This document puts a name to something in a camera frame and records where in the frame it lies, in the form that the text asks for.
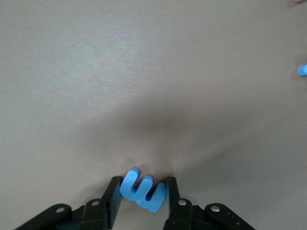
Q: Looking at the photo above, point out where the blue foam letter m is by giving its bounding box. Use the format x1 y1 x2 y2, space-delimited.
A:
119 166 168 213

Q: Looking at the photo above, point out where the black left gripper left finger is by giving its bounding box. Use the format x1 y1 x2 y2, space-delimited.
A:
14 176 123 230

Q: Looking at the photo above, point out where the blue foam letter x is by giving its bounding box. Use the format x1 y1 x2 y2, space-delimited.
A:
296 64 307 77

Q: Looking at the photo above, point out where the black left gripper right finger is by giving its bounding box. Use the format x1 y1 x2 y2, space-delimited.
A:
163 176 256 230

